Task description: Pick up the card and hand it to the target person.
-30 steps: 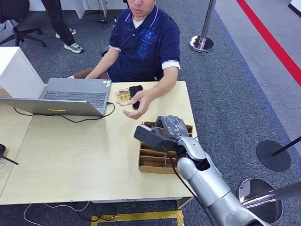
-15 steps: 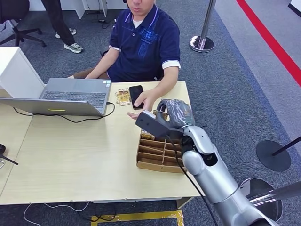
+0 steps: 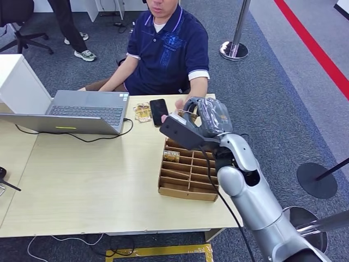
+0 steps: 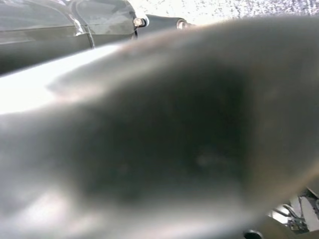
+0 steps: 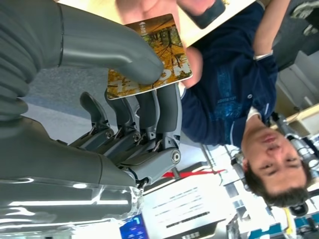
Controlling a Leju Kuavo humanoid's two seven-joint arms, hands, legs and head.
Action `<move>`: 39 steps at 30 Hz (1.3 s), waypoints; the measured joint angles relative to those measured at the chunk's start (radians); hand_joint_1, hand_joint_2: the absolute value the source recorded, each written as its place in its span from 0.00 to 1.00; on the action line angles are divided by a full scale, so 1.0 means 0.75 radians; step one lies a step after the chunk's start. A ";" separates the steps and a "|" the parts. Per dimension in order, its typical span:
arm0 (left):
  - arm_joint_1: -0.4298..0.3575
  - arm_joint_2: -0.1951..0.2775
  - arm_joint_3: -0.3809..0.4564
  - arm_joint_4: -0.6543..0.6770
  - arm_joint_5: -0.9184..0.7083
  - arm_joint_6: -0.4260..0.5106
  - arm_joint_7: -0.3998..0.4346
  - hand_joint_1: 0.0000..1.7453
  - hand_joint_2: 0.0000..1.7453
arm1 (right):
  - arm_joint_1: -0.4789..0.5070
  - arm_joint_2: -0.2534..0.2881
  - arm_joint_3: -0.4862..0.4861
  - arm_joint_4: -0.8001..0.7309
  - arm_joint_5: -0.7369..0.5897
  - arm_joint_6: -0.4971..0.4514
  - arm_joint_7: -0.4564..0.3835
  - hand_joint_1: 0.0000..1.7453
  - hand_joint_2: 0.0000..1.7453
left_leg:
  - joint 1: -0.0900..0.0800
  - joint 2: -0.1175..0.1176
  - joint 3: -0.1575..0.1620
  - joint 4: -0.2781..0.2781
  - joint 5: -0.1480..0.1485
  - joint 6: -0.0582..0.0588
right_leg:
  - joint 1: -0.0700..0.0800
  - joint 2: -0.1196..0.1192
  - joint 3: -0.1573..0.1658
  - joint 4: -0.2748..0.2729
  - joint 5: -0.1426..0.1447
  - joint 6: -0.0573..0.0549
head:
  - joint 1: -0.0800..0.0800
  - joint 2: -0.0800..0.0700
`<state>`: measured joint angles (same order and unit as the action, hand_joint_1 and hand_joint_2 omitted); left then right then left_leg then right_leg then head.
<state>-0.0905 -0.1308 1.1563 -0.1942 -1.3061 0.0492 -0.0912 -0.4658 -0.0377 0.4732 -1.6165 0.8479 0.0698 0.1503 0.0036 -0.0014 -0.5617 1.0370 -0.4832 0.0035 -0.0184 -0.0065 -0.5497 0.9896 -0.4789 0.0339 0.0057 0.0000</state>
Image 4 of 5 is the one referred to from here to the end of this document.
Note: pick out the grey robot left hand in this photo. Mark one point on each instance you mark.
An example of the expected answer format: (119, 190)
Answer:
(159, 132)

